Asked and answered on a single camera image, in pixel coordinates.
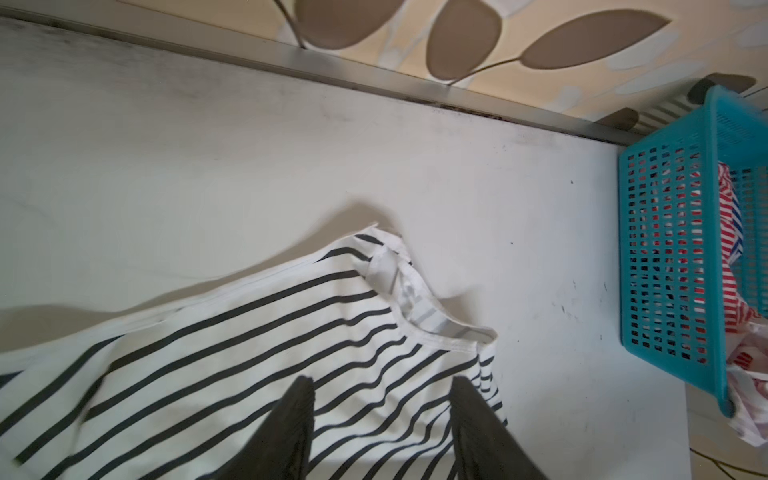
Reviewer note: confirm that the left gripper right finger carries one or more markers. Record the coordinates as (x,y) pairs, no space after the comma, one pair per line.
(484,449)

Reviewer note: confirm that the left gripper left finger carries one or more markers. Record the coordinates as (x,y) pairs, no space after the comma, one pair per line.
(281,445)

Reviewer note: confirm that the black white striped tank top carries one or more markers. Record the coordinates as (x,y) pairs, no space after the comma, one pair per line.
(176,391)

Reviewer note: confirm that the pink white tank top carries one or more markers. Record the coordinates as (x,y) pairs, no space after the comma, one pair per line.
(747,381)

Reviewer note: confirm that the red white striped tank top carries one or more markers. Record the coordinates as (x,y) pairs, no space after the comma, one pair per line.
(729,252)

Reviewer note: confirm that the teal plastic basket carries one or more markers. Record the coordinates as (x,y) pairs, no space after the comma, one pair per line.
(725,129)

